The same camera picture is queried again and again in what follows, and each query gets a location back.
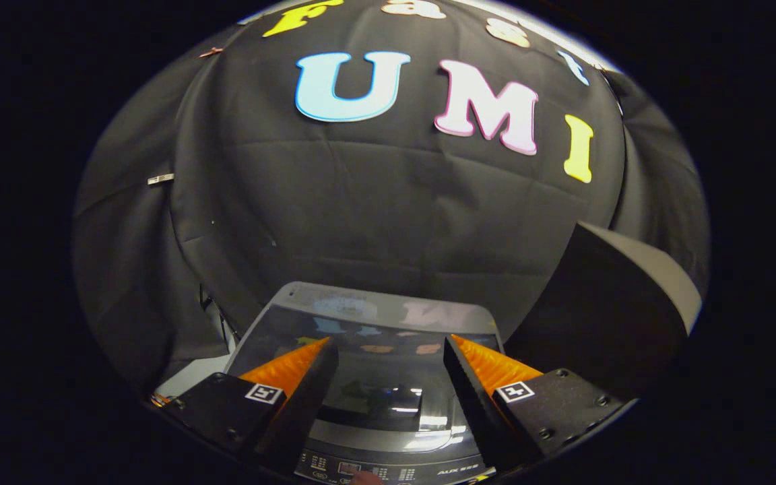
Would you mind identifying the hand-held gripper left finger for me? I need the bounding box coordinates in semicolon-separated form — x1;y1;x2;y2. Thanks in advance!
166;337;340;474

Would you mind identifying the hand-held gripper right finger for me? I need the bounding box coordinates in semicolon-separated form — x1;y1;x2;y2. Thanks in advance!
443;334;626;472

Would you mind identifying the dark glass washing machine lid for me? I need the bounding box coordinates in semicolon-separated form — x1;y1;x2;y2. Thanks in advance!
225;282;505;453

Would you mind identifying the grey washing machine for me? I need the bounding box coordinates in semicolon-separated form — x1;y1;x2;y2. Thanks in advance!
292;431;498;485

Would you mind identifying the grey metal cabinet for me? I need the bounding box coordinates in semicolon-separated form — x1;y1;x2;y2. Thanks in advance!
504;221;703;403

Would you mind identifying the black backdrop cloth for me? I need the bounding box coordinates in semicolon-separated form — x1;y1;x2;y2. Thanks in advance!
71;0;710;398

